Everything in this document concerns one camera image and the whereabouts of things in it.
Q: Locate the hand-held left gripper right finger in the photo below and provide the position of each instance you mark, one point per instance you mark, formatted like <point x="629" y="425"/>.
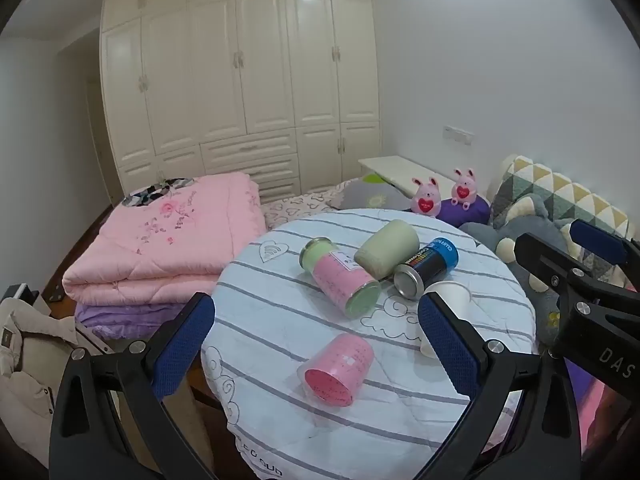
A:
<point x="447" y="345"/>

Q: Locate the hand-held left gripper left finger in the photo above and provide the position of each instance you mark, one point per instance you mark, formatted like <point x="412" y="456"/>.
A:
<point x="182" y="345"/>

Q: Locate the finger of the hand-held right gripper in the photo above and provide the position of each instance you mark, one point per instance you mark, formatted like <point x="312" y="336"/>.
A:
<point x="542" y="260"/>
<point x="597" y="241"/>

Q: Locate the pink plastic cup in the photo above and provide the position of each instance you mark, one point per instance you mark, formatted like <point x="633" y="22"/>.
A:
<point x="340" y="360"/>

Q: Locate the white paper cup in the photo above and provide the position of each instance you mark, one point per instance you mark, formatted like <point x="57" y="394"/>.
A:
<point x="452" y="297"/>

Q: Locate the pale green cup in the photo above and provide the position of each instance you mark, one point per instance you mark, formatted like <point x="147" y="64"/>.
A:
<point x="387" y="250"/>

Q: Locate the grey plush toy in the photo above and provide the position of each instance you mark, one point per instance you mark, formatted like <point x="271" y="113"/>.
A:
<point x="530" y="230"/>

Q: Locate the folded purple blanket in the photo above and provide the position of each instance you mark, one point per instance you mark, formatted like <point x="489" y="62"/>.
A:
<point x="115" y="317"/>

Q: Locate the triangle patterned cushion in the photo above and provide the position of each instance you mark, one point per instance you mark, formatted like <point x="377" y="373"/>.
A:
<point x="550" y="185"/>

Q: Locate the black and blue can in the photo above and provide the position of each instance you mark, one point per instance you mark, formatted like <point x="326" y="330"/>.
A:
<point x="430" y="265"/>

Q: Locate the purple cushion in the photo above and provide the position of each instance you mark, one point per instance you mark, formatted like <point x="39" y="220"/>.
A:
<point x="465" y="215"/>

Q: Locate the folded pink quilt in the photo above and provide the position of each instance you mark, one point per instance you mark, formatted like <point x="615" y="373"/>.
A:
<point x="150" y="250"/>

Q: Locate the striped white table cloth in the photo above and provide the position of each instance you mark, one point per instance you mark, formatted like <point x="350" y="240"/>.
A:
<point x="280" y="320"/>

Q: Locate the pink rabbit plush toy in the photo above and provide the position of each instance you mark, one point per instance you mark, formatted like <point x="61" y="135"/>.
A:
<point x="464" y="190"/>
<point x="426" y="200"/>

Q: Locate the green jar with pink label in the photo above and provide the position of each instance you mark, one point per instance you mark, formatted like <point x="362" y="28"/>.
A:
<point x="340" y="280"/>

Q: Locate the beige jacket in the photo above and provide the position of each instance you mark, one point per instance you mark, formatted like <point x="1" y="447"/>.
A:
<point x="30" y="360"/>

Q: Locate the black and white patterned cloth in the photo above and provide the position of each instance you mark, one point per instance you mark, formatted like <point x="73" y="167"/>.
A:
<point x="155" y="192"/>

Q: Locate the grey pillow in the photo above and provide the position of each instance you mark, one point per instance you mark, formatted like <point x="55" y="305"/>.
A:
<point x="365" y="192"/>

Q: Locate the white bedside table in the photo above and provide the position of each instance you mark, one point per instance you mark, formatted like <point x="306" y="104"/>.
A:
<point x="395" y="167"/>

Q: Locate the heart print bedsheet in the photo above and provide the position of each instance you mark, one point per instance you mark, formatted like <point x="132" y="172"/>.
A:
<point x="300" y="205"/>

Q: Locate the cream wardrobe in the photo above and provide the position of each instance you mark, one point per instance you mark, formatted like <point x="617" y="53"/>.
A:
<point x="240" y="70"/>

